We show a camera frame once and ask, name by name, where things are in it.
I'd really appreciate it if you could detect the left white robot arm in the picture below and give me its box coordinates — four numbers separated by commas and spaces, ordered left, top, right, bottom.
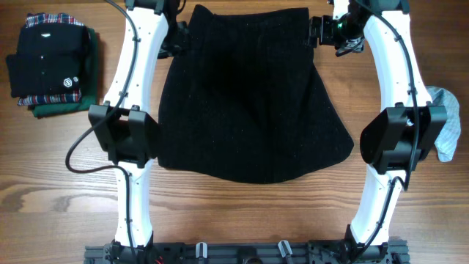
89, 1, 187, 263

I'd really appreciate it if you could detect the plaid folded shirt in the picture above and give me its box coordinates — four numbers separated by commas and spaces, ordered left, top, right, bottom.
10, 12, 90, 106

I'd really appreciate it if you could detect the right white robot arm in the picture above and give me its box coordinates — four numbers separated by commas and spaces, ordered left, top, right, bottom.
309, 0, 447, 263

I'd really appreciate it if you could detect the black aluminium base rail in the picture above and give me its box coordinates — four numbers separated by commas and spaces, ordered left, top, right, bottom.
84, 240, 410, 264

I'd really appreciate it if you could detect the light blue striped cloth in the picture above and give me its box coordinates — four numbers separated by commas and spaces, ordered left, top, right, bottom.
426, 86, 462, 163

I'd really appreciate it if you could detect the black knit skirt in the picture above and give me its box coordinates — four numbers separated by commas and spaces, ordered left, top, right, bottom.
158, 5, 354, 184

